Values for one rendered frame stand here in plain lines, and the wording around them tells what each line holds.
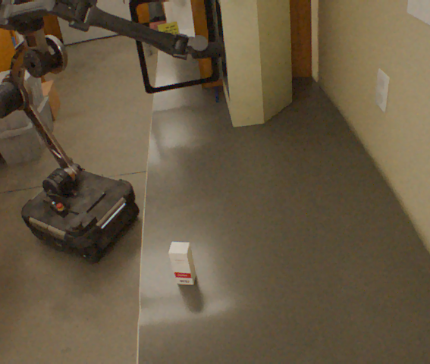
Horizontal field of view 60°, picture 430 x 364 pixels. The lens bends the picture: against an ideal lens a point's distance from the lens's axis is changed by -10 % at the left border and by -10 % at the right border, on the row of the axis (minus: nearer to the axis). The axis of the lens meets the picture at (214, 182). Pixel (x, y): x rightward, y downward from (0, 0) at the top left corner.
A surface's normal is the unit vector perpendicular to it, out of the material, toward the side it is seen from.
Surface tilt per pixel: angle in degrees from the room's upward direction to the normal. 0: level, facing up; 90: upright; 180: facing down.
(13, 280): 0
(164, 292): 1
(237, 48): 90
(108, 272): 0
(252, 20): 90
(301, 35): 90
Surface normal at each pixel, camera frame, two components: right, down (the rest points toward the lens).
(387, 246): -0.11, -0.79
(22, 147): 0.11, 0.67
